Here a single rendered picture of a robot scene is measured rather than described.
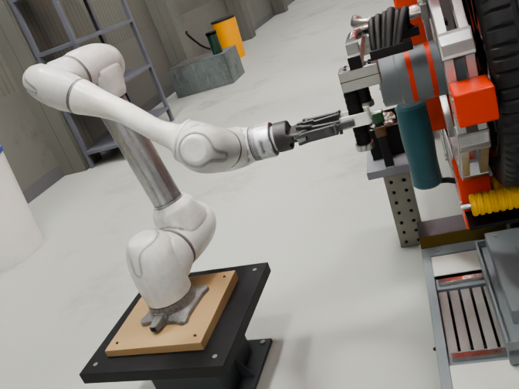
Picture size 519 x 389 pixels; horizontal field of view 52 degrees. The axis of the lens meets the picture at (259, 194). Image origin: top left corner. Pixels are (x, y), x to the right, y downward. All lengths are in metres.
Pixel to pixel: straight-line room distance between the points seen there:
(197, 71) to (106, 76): 5.37
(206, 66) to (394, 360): 5.60
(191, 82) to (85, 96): 5.61
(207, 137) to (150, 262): 0.60
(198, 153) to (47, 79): 0.59
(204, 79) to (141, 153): 5.33
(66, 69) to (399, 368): 1.32
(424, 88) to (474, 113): 0.30
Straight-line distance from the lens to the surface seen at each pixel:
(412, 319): 1.94
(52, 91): 1.58
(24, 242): 3.90
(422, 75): 1.39
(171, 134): 1.25
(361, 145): 1.31
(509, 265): 1.73
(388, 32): 1.23
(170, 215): 1.76
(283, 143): 1.30
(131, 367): 1.71
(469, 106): 1.11
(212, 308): 1.71
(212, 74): 6.97
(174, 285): 1.69
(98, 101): 1.52
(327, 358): 1.89
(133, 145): 1.73
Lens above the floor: 1.22
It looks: 22 degrees down
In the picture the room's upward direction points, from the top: 20 degrees counter-clockwise
